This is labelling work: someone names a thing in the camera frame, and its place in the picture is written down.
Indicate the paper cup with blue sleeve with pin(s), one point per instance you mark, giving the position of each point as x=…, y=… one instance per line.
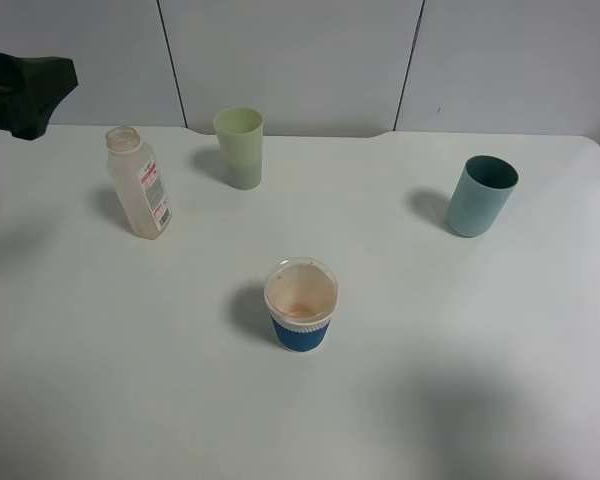
x=301, y=295

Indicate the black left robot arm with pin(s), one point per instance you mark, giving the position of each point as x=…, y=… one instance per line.
x=30, y=91

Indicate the light green plastic cup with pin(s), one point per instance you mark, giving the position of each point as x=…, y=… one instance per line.
x=239, y=131

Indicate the teal plastic cup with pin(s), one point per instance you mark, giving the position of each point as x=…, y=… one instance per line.
x=483, y=188

